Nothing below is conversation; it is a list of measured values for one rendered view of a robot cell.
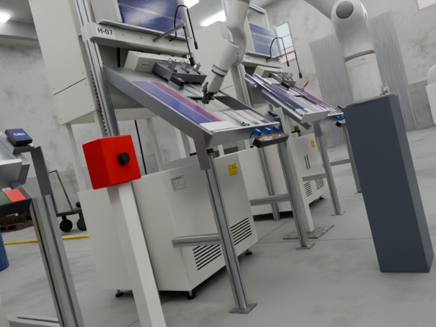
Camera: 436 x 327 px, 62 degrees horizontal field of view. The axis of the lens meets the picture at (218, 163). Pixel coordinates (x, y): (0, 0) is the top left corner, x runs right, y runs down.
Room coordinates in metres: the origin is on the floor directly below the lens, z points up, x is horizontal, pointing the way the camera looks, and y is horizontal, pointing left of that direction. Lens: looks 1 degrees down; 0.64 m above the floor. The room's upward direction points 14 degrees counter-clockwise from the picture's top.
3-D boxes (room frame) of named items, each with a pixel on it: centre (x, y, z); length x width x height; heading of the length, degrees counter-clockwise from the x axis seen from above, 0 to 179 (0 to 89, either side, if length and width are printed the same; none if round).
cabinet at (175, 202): (2.11, 0.33, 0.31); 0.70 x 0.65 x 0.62; 146
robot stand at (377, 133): (1.50, -0.68, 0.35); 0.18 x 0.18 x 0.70; 52
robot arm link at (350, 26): (1.48, -0.66, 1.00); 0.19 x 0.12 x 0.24; 149
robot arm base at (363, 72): (1.50, -0.68, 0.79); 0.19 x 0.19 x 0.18
